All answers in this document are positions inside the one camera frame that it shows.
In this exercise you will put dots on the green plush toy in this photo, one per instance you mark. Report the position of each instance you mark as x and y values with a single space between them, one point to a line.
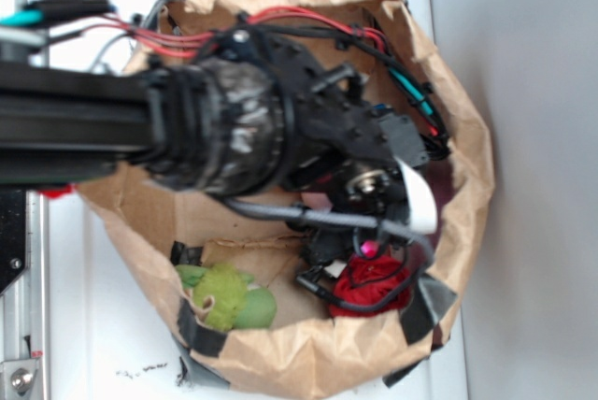
226 298

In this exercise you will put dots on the pink plush bunny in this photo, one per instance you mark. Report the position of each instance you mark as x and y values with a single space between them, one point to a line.
317 201

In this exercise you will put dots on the brown paper bag bin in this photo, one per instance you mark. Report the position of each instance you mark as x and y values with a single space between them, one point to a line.
306 354

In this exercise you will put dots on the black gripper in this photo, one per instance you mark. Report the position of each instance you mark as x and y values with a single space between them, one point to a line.
367 159

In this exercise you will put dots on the silver corner bracket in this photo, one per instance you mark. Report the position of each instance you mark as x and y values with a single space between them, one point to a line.
18 378

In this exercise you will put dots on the black metal bracket plate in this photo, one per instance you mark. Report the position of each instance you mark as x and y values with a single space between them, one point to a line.
13 236

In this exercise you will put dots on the red crumpled cloth ball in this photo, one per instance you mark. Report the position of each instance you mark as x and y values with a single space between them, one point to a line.
366 282

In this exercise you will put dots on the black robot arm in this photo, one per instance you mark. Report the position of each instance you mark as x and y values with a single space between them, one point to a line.
258 124

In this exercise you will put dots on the aluminium frame rail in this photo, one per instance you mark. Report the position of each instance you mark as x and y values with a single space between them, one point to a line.
25 304

